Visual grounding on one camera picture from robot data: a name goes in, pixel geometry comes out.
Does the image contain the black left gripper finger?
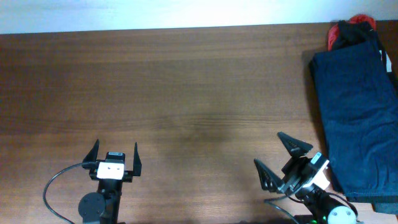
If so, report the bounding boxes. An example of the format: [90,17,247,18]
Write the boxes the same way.
[132,142,142,177]
[81,139,100,170]

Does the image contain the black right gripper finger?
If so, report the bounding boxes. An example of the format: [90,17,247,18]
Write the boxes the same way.
[277,131,313,157]
[254,159,284,191]

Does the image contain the navy blue shorts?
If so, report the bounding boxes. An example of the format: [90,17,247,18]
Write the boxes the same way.
[310,40,397,203]

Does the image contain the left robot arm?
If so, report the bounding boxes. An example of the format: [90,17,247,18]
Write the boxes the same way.
[78,141,142,224]

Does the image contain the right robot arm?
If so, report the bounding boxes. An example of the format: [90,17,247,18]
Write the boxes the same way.
[254,132,359,224]

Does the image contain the dark navy garment pile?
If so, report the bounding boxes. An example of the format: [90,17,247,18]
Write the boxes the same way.
[373,45,397,215]

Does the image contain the red garment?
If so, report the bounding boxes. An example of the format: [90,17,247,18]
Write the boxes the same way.
[327,14,377,51]

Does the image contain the black garment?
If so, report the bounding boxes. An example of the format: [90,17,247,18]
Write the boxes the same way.
[328,21,378,51]

